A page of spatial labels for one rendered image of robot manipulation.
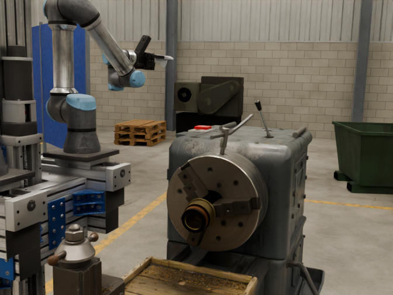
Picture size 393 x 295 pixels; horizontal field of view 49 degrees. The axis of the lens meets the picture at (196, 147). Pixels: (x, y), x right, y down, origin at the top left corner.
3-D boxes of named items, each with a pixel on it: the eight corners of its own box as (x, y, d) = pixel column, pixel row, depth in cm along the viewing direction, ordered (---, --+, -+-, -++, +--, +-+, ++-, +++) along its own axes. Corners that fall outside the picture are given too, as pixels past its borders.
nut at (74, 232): (72, 236, 88) (72, 219, 88) (89, 239, 87) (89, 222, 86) (59, 242, 85) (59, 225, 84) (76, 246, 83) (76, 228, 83)
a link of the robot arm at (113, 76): (118, 91, 196) (118, 67, 194) (104, 90, 203) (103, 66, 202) (132, 91, 201) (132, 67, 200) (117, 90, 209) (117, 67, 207)
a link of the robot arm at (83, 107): (76, 129, 170) (75, 95, 167) (59, 126, 179) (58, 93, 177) (102, 127, 178) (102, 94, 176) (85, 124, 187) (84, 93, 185)
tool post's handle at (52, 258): (60, 257, 84) (60, 247, 83) (69, 259, 83) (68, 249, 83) (44, 266, 80) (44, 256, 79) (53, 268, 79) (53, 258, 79)
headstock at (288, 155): (212, 199, 218) (215, 123, 212) (309, 213, 201) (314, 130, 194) (159, 239, 164) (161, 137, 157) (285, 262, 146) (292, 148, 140)
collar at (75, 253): (71, 244, 91) (71, 231, 91) (103, 251, 88) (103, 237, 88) (45, 259, 84) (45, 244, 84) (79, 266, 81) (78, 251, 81)
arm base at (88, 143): (55, 151, 176) (54, 127, 174) (79, 146, 189) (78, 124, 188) (85, 155, 170) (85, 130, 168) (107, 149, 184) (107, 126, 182)
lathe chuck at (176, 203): (172, 229, 153) (182, 143, 147) (258, 253, 142) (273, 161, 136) (161, 237, 145) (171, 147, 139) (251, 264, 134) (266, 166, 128)
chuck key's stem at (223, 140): (222, 164, 137) (227, 129, 135) (216, 163, 138) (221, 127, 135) (224, 163, 139) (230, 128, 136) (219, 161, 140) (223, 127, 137)
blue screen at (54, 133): (-5, 141, 927) (-11, 28, 889) (33, 139, 975) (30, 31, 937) (62, 180, 602) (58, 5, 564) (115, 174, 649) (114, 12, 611)
